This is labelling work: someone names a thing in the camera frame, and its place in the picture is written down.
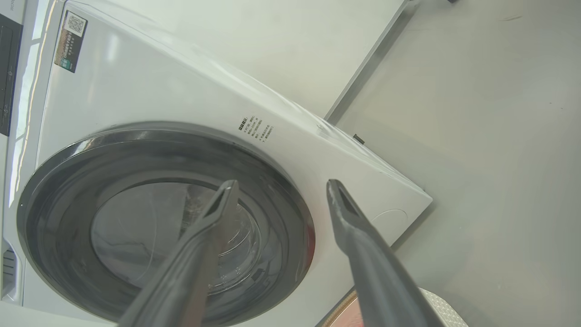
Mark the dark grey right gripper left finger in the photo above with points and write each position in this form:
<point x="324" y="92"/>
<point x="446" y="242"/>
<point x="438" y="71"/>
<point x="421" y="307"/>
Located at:
<point x="190" y="268"/>

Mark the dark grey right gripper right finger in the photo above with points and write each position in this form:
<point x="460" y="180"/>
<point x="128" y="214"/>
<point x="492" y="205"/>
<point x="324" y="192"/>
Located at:
<point x="376" y="277"/>

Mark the white basket with orange rim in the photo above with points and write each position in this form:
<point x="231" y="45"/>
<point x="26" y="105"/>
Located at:
<point x="435" y="309"/>

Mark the dark round washing machine door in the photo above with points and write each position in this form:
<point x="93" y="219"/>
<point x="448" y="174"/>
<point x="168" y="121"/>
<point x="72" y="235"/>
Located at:
<point x="136" y="222"/>

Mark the white front-load washing machine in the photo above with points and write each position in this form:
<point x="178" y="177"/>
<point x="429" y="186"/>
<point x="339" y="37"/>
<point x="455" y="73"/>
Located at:
<point x="150" y="100"/>

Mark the QR code energy label sticker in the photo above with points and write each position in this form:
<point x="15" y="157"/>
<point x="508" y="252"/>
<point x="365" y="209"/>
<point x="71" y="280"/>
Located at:
<point x="70" y="42"/>

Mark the grey metal wall baseboard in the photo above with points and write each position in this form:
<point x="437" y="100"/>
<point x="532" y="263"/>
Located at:
<point x="370" y="61"/>

